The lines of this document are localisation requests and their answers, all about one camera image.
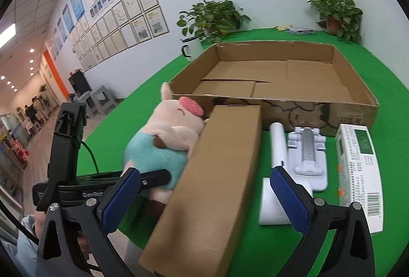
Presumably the pig plush toy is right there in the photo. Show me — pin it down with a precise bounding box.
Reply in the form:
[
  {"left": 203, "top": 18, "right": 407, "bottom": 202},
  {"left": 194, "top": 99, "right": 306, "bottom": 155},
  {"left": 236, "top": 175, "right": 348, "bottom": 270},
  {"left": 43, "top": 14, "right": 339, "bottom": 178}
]
[{"left": 123, "top": 83, "right": 207, "bottom": 216}]

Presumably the white green medicine box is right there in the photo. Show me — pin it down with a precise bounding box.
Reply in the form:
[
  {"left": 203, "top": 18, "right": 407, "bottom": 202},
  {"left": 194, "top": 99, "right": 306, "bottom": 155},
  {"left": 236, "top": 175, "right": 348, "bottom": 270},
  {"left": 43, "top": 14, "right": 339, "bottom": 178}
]
[{"left": 336, "top": 124, "right": 384, "bottom": 233}]

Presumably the small brown cardboard box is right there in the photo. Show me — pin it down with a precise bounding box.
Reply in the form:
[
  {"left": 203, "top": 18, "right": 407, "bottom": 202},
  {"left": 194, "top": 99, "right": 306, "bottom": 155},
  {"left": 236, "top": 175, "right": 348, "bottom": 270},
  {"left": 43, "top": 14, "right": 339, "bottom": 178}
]
[{"left": 139, "top": 105, "right": 261, "bottom": 276}]

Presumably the white lint roller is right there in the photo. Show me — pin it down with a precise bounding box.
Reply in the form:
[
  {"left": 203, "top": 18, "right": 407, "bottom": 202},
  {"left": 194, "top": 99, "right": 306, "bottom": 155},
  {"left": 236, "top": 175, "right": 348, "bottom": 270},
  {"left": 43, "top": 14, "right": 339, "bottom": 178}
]
[{"left": 258, "top": 122, "right": 314, "bottom": 227}]

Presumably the person's left hand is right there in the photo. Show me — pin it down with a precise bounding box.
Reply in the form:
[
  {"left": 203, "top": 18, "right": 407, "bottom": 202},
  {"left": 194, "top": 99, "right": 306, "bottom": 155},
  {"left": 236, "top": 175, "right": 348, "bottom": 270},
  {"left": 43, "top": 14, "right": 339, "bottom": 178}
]
[{"left": 34, "top": 211, "right": 46, "bottom": 239}]

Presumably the grey plastic stool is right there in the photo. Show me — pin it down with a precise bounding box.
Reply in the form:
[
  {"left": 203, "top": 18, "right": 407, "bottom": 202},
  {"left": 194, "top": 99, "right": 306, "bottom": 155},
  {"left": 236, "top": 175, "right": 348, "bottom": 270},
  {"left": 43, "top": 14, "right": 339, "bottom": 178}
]
[{"left": 91, "top": 85, "right": 117, "bottom": 116}]

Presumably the white enamel mug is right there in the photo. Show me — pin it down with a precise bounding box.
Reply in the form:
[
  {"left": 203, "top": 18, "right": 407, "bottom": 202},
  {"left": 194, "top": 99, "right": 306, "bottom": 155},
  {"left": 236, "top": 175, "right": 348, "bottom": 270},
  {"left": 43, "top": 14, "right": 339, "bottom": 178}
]
[{"left": 181, "top": 37, "right": 203, "bottom": 62}]

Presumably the left potted green plant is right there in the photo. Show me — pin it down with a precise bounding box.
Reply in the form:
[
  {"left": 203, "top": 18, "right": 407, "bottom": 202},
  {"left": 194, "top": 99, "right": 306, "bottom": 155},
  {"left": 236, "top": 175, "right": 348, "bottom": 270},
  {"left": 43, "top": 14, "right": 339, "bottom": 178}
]
[{"left": 176, "top": 0, "right": 251, "bottom": 43}]

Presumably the potted green plant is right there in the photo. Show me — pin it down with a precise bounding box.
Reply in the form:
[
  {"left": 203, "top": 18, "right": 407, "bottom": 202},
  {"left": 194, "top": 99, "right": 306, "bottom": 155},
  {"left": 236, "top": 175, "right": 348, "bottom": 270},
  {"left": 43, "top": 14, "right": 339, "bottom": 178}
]
[
  {"left": 176, "top": 0, "right": 251, "bottom": 43},
  {"left": 306, "top": 0, "right": 363, "bottom": 44}
]

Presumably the large open cardboard box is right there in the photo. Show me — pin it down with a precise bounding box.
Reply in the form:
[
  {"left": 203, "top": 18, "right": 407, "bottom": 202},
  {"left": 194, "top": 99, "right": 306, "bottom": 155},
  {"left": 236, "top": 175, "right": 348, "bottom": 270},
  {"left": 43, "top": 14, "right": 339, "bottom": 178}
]
[{"left": 170, "top": 41, "right": 379, "bottom": 136}]

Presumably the yellow item on table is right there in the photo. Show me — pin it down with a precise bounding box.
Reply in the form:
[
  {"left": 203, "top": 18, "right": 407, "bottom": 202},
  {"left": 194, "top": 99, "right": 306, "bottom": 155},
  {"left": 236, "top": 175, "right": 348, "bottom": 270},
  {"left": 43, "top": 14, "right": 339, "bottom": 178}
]
[{"left": 275, "top": 24, "right": 292, "bottom": 31}]

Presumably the patterned pouch on table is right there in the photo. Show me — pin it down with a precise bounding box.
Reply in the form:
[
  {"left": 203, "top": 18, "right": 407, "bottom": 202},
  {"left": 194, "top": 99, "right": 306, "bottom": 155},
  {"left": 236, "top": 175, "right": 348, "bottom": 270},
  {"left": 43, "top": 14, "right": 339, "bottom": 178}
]
[{"left": 286, "top": 27, "right": 316, "bottom": 36}]

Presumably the right potted green plant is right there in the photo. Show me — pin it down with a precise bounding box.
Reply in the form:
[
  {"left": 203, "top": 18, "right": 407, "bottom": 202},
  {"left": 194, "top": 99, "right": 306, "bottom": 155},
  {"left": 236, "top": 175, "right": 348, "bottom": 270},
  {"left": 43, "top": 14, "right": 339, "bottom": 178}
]
[{"left": 306, "top": 0, "right": 363, "bottom": 44}]

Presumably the black cable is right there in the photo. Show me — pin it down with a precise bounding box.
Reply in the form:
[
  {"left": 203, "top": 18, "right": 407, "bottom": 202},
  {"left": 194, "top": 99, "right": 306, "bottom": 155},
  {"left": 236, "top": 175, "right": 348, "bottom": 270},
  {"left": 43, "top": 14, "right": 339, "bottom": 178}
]
[{"left": 81, "top": 141, "right": 100, "bottom": 175}]

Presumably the framed certificate on wall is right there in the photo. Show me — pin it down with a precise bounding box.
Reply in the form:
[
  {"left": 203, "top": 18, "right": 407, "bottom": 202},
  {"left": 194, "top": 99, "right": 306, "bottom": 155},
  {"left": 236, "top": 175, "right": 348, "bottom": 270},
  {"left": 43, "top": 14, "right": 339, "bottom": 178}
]
[{"left": 146, "top": 6, "right": 169, "bottom": 38}]

